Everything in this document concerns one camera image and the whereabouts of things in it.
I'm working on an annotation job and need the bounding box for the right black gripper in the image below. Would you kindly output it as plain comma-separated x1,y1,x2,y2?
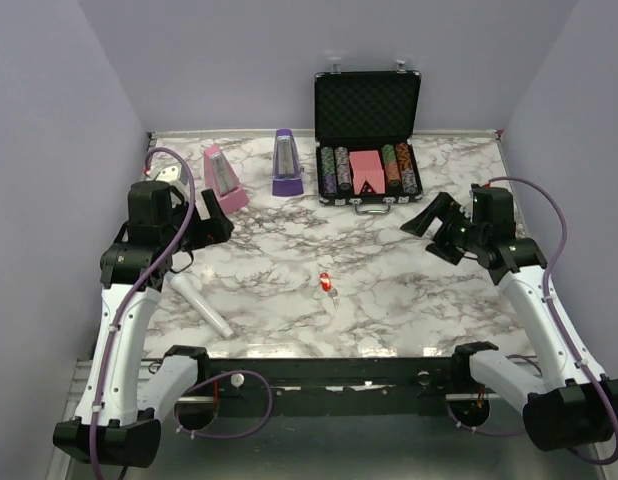
401,190,487,265

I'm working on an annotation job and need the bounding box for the silver key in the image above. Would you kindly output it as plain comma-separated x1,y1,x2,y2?
328,291,338,307

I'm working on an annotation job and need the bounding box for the red key fob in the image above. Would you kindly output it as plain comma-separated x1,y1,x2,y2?
319,272,332,292

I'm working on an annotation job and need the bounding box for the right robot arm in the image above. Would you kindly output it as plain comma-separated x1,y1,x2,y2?
401,185,618,462

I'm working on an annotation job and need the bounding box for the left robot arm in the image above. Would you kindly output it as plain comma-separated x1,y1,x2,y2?
53,180,234,468

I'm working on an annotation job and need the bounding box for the pink metronome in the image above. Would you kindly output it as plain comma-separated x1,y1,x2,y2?
203,144,249,215

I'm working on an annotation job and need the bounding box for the white microphone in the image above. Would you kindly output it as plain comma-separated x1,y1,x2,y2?
165,272,234,340

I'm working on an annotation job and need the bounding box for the purple metronome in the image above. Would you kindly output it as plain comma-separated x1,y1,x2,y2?
272,129,304,197

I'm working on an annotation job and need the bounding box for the pink playing card deck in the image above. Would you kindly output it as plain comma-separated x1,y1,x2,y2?
349,150,386,195

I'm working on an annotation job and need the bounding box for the black poker chip case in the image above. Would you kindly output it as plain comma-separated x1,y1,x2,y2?
314,69,423,215

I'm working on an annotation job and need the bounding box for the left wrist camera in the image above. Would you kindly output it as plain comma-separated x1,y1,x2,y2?
144,163,188,191

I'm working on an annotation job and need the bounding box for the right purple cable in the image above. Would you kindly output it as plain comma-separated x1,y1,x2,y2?
446,177,618,466

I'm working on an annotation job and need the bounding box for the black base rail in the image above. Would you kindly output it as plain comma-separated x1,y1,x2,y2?
153,355,510,419

